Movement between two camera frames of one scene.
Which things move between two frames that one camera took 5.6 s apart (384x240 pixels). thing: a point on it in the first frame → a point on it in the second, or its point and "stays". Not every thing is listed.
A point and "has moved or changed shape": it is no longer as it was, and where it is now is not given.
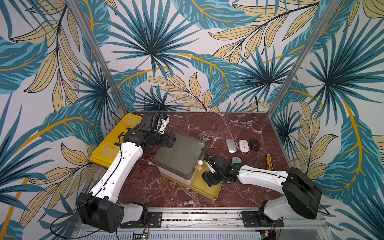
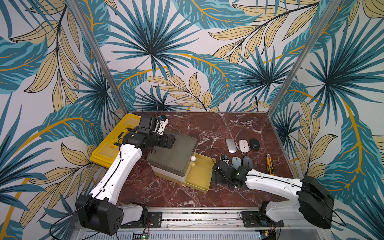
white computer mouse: [243, 145] stays
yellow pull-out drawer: [200, 186] has moved or changed shape
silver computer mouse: [231, 145] stays
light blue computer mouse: [236, 160] stays
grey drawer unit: [179, 163] has moved or changed shape
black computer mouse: [255, 144] stays
